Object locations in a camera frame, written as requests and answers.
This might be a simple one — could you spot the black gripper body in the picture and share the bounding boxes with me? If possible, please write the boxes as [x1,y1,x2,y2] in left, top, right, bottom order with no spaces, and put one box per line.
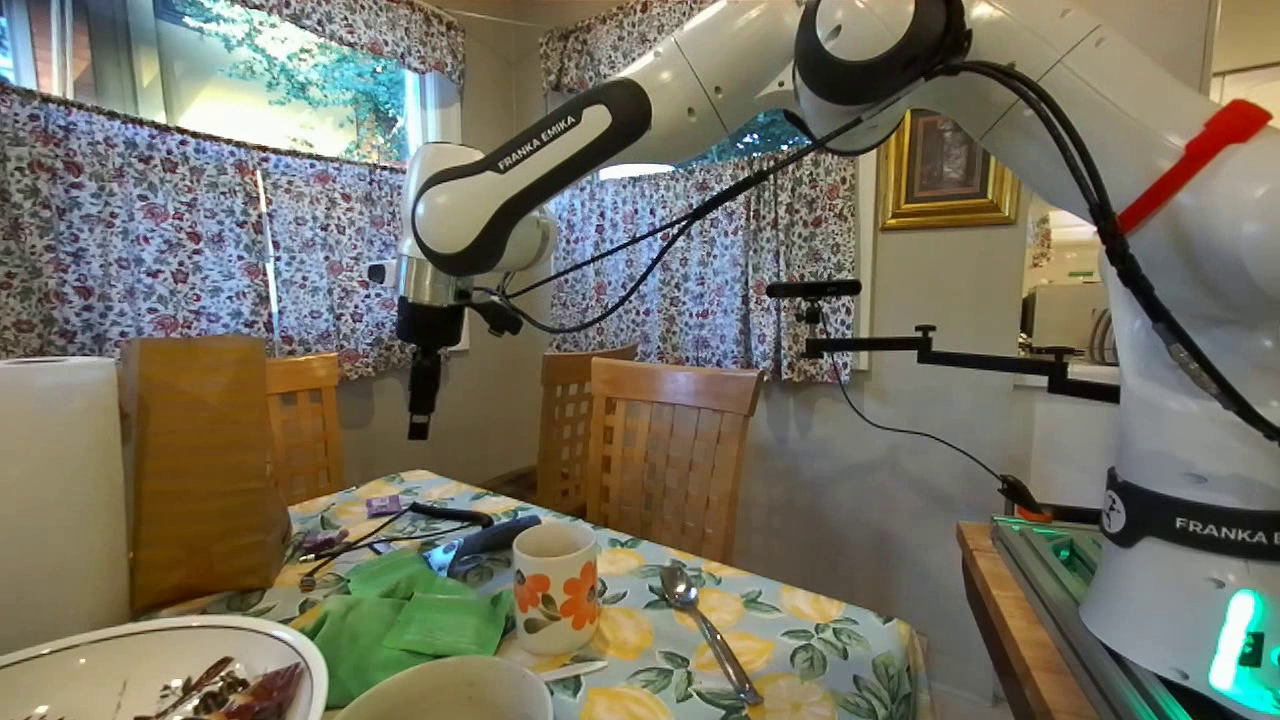
[393,292,474,359]

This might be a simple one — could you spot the wooden slat chair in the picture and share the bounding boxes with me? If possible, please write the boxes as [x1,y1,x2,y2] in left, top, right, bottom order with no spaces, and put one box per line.
[261,347,353,507]
[579,357,769,567]

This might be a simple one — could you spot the wooden lattice chair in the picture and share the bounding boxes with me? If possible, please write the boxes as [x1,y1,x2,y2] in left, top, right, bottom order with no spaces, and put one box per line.
[537,347,640,522]

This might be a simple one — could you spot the blue metal hole punch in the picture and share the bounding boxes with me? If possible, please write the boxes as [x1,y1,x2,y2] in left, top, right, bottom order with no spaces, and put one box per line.
[421,507,547,580]

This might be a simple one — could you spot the white curtain wand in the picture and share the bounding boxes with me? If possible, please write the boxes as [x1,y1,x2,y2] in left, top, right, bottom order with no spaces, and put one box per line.
[252,164,287,359]

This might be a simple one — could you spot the green plastic object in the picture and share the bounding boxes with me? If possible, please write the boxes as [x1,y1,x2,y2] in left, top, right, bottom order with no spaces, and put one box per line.
[307,552,521,711]

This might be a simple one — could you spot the white mug with orange flowers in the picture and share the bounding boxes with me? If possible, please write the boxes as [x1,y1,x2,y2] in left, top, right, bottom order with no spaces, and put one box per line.
[508,518,606,665]

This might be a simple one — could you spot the floral cafe curtain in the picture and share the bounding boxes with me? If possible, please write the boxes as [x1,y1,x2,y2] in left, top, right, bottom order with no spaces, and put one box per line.
[547,123,868,388]
[0,81,454,383]

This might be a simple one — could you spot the plain white cup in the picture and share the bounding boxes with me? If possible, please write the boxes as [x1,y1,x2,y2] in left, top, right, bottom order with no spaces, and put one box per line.
[336,653,558,720]

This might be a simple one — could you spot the floral curtain valance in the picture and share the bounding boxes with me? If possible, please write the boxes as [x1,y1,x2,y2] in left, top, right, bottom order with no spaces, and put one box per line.
[537,0,723,98]
[232,0,474,88]

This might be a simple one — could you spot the silver metal spoon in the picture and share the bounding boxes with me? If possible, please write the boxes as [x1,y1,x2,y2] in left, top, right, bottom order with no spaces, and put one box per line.
[652,561,769,711]

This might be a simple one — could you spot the white plate with leaf print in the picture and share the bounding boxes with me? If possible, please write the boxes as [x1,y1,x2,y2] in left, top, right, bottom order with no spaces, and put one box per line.
[0,613,332,720]

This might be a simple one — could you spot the lemon print tablecloth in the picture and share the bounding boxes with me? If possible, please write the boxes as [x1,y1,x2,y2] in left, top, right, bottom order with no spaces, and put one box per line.
[158,466,934,720]

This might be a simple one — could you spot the gold framed picture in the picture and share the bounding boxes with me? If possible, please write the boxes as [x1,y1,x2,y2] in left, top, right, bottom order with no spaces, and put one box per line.
[875,108,1023,238]

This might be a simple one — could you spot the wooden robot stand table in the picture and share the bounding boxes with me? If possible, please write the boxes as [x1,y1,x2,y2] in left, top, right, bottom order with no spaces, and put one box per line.
[956,518,1113,720]

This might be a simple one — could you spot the white kitchen appliance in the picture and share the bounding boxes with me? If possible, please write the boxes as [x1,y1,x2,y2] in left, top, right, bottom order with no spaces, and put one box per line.
[1016,277,1106,357]

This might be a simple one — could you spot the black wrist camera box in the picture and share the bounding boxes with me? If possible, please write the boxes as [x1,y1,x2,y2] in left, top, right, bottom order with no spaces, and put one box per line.
[465,292,527,342]

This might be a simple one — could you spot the black bar camera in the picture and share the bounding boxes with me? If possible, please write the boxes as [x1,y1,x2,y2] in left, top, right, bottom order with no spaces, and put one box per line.
[765,277,868,303]

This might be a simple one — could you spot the thin black camera cable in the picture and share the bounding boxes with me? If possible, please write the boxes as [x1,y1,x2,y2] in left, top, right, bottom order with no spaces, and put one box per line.
[827,374,1113,528]

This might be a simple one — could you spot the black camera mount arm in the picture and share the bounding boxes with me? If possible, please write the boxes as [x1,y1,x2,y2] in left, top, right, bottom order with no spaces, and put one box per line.
[801,296,1128,410]

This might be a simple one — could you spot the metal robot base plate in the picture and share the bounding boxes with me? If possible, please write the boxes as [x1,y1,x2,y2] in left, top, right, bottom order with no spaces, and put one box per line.
[993,511,1178,720]

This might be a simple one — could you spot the black robot arm cables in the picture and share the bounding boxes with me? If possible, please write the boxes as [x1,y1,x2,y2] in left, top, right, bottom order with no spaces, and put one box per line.
[501,57,1280,443]

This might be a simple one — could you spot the red strap on arm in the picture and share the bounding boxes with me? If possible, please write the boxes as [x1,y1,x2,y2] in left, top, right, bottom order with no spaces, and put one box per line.
[1116,98,1276,239]

